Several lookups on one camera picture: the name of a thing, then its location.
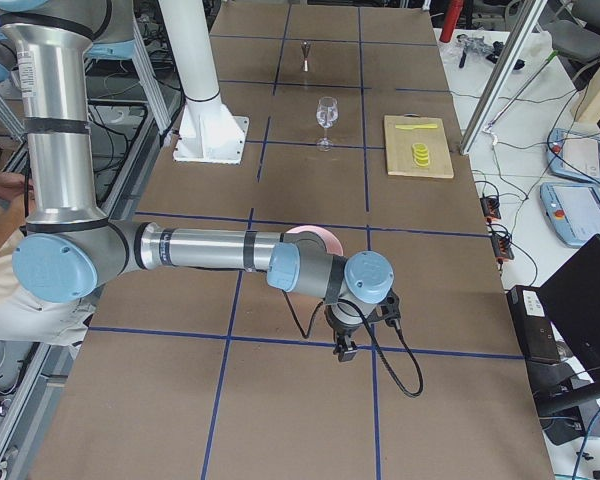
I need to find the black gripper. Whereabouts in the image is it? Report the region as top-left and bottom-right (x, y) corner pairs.
(326, 304), (363, 361)

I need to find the steel jigger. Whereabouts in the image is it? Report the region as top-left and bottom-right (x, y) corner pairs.
(301, 41), (311, 73)

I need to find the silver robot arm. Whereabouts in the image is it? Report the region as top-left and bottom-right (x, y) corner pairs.
(0, 1), (397, 361)

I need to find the pink bowl of ice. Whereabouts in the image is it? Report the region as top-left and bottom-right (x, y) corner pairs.
(288, 225), (344, 256)

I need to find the clear wine glass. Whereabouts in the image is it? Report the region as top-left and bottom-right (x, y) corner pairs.
(316, 96), (339, 151)

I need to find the black box device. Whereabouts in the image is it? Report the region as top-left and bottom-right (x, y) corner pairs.
(506, 285), (560, 365)

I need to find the bamboo cutting board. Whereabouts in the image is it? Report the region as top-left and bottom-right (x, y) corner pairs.
(384, 115), (454, 179)

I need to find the yellow plastic knife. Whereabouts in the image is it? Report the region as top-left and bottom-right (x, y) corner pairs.
(394, 123), (439, 131)

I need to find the black monitor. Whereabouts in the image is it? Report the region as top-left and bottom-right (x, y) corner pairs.
(537, 234), (600, 416)

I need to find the near teach pendant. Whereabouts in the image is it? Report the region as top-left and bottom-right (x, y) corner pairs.
(540, 182), (600, 248)

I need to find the teach pendant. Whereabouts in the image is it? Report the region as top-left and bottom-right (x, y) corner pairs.
(540, 182), (600, 248)
(547, 128), (600, 184)

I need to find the far teach pendant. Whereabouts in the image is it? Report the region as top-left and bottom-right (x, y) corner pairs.
(547, 128), (600, 184)

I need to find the metal rod tool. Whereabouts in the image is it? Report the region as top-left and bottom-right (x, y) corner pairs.
(482, 50), (559, 144)

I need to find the red fire extinguisher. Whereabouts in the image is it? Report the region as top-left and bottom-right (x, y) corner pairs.
(439, 0), (464, 43)

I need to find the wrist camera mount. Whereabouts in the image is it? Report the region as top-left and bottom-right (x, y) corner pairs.
(367, 289), (402, 332)

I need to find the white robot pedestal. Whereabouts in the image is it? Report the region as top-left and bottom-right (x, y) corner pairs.
(159, 0), (249, 165)

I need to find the aluminium frame post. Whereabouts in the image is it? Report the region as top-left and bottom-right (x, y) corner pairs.
(459, 0), (547, 155)

